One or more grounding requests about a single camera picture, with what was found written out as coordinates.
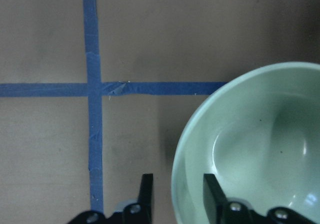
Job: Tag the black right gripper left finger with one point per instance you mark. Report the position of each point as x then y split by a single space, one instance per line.
145 198

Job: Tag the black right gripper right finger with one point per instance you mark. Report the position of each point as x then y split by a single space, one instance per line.
214 199

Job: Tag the green bowl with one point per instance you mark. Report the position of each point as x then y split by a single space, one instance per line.
260 136

